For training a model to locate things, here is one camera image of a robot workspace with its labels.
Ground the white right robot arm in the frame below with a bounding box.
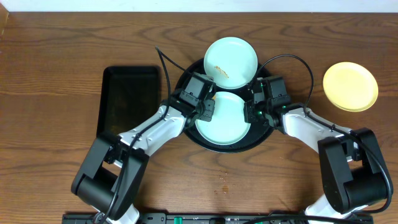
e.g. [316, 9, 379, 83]
[244, 95, 393, 223]

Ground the yellow plate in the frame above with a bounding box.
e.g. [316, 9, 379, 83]
[323, 62, 379, 112]

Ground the green plate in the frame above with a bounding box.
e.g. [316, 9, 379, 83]
[203, 37, 258, 90]
[195, 91, 251, 145]

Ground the rectangular black tray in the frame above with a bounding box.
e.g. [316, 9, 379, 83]
[96, 65, 161, 136]

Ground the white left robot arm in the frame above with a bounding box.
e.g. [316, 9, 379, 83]
[71, 89, 215, 223]

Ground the round black tray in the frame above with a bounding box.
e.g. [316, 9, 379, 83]
[175, 58, 273, 153]

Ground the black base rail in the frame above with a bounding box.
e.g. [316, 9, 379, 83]
[61, 212, 374, 224]

